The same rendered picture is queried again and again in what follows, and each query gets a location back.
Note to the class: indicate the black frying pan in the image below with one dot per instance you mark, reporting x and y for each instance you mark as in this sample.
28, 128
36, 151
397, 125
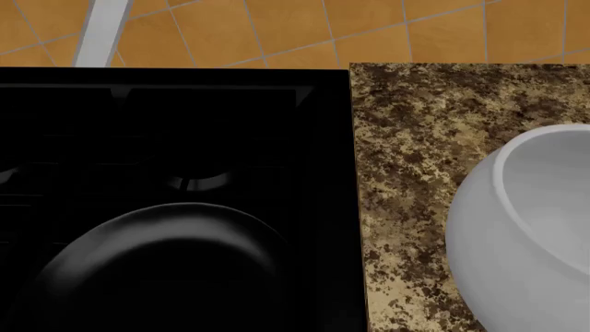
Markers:
175, 263

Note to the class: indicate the white ceramic bowl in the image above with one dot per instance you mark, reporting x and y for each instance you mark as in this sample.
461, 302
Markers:
498, 242

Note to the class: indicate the black stove cooktop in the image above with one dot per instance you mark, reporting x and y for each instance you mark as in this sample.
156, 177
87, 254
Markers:
318, 138

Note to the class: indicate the silver stove burner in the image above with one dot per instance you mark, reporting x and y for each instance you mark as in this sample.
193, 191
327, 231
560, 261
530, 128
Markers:
199, 182

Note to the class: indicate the white vertical bar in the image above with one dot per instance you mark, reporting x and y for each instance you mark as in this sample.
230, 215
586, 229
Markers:
99, 31

